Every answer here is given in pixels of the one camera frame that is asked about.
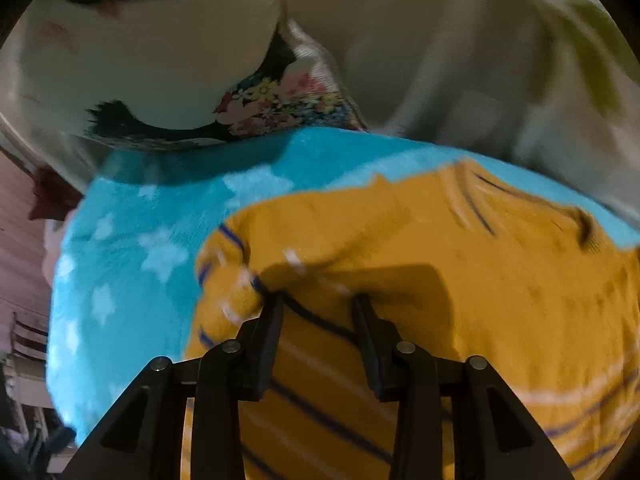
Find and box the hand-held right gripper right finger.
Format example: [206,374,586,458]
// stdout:
[350,293,576,480]

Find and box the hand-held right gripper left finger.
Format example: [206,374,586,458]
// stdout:
[60,292,286,480]

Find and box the yellow striped sweater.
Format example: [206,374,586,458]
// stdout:
[180,157,640,480]

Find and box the turquoise star blanket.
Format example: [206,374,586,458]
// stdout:
[45,127,640,448]

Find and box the dark red cloth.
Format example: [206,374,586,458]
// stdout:
[27,166,83,222]

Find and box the floral black white pillow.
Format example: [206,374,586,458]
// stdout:
[0,0,373,183]

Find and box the leaf print white pillow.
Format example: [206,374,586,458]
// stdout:
[255,0,640,233]

